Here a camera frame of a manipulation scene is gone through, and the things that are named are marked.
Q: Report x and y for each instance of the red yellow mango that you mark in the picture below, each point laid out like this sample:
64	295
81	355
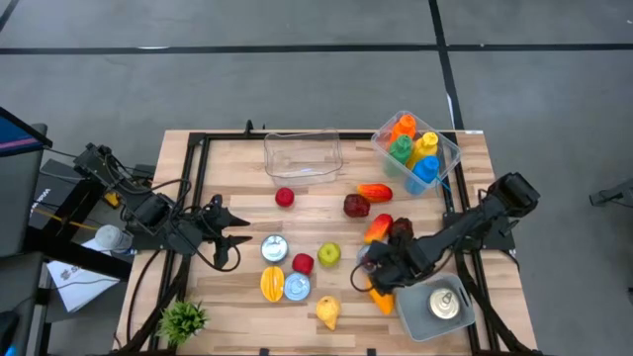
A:
376	193
379	227

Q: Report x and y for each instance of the green apple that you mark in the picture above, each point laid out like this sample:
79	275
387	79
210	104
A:
329	254

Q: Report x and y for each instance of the blue red label tin can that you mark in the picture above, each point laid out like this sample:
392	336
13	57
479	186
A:
362	257

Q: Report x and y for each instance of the black aluminium table frame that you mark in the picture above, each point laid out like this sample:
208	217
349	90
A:
198	148

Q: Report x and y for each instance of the orange yellow mango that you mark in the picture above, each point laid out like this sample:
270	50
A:
385	302

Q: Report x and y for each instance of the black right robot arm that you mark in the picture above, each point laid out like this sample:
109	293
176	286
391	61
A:
465	227

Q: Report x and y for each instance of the yellow star fruit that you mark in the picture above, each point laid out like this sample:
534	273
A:
272	284

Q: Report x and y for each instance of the red tomato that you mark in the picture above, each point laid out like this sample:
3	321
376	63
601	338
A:
284	197

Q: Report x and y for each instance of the green label tin can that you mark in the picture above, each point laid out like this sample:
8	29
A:
443	303

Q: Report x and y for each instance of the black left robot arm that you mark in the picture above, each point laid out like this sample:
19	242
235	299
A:
148	212

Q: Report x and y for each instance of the grey label tin can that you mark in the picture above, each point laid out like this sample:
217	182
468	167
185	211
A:
274	248

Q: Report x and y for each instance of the clear water bottle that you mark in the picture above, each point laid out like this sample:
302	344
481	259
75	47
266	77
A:
111	238

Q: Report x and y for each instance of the green squeeze bottle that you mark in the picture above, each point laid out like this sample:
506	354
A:
401	148

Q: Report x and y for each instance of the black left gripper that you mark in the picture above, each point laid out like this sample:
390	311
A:
207	227

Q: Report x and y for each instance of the blue screen monitor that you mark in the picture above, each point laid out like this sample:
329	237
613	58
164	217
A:
20	133

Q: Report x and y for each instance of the green potted plant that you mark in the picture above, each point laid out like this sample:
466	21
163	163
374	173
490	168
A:
182	321

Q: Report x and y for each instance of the orange squeeze bottle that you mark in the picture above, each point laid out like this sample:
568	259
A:
404	126

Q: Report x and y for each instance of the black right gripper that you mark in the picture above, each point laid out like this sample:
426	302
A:
400	264

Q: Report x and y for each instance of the clear shallow plastic bin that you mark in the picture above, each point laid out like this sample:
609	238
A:
302	158

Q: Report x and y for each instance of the clear tall plastic bin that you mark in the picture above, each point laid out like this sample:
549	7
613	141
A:
447	148

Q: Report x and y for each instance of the dark red wrinkled fruit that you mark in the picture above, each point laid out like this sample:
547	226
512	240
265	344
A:
401	227
356	205

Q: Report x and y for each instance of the black box white lettering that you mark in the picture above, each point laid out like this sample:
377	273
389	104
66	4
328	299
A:
54	188

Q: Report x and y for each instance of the grey plastic bin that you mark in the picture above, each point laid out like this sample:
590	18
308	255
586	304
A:
413	321

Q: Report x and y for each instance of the white paper sheet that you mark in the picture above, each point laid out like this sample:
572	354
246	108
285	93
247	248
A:
74	287

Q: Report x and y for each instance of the dark chair base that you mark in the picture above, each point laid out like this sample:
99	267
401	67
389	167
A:
613	195

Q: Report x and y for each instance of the red apple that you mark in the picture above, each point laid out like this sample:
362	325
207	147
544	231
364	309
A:
302	264

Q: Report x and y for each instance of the small yellow object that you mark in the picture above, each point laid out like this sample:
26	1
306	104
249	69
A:
113	199

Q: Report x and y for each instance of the yellow squeeze bottle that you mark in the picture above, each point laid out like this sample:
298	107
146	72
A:
426	144

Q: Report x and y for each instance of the yellow pear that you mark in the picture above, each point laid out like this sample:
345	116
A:
328	310

